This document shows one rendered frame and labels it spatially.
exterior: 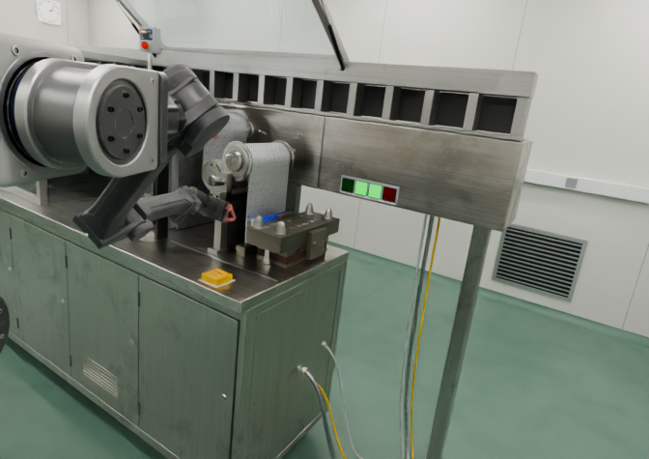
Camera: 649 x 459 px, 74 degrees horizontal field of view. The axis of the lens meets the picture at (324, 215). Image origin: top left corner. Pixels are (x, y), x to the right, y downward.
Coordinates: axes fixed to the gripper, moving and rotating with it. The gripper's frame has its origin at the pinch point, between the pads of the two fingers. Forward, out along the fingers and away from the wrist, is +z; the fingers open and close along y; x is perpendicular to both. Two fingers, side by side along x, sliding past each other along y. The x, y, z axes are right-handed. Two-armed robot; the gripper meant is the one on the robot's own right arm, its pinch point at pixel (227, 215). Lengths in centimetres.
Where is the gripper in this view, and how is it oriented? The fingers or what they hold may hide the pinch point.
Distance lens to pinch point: 156.0
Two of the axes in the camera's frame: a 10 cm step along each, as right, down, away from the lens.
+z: 4.1, 3.4, 8.5
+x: 3.8, -9.1, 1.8
